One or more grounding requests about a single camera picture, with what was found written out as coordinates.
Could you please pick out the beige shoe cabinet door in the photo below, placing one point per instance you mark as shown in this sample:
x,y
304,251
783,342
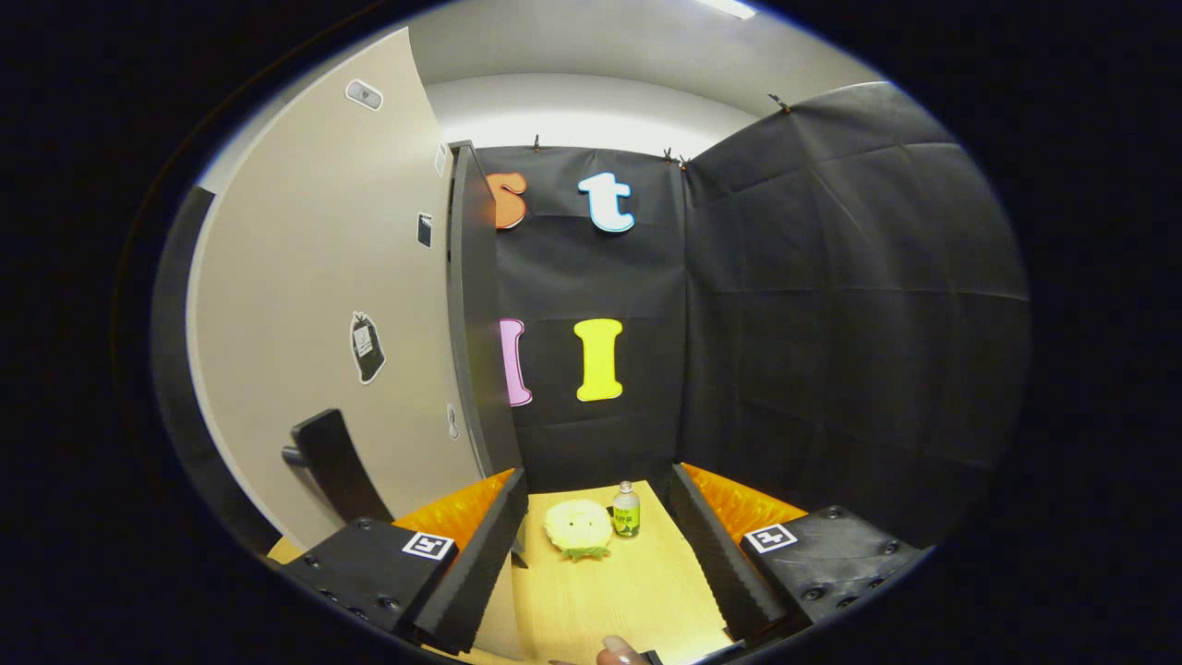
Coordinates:
x,y
295,277

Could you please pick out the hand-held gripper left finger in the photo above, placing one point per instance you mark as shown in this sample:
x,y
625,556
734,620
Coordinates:
x,y
485,554

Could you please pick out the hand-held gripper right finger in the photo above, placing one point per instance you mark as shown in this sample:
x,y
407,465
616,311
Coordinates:
x,y
711,554

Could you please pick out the green drink bottle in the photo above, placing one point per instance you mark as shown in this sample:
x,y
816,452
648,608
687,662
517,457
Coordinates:
x,y
627,515

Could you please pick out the yellow plush toy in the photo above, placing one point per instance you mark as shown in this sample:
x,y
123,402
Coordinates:
x,y
578,528

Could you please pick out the grey shoe cabinet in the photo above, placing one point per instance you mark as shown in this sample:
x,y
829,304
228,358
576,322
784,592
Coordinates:
x,y
476,323

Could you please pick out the black backdrop cloth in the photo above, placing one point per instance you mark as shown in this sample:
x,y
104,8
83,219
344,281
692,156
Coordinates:
x,y
831,323

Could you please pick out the long ceiling light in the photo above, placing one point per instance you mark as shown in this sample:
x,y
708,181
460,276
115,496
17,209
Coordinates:
x,y
728,7

